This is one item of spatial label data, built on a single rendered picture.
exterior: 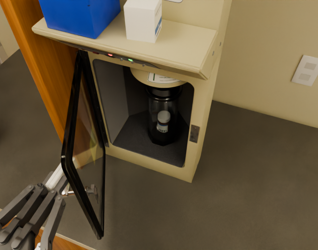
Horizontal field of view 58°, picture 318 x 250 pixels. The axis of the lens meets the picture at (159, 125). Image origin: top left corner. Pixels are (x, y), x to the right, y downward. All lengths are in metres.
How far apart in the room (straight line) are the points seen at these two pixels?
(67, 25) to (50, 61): 0.21
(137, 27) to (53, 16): 0.15
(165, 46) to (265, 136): 0.73
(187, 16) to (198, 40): 0.06
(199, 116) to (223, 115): 0.47
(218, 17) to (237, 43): 0.54
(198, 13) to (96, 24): 0.18
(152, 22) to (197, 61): 0.10
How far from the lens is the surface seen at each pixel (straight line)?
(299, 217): 1.02
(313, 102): 1.21
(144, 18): 0.49
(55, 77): 0.77
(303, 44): 1.06
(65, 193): 0.69
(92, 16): 0.51
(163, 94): 0.79
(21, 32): 0.67
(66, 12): 0.53
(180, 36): 0.53
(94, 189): 0.68
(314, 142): 1.21
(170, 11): 0.56
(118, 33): 0.54
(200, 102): 0.67
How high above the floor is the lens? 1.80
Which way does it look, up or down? 51 degrees down
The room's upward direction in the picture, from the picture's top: straight up
